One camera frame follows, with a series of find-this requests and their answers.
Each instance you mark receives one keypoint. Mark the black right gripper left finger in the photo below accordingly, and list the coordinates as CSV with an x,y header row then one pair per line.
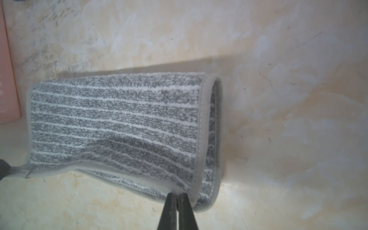
x,y
168,220

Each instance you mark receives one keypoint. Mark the pink perforated plastic basket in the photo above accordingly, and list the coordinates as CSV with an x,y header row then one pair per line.
x,y
10,108

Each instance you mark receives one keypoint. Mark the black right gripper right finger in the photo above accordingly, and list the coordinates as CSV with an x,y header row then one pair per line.
x,y
186,218

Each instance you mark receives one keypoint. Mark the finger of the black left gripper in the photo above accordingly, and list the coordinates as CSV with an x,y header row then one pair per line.
x,y
5,169

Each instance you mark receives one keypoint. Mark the grey striped dishcloth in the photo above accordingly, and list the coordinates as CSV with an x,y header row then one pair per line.
x,y
149,133

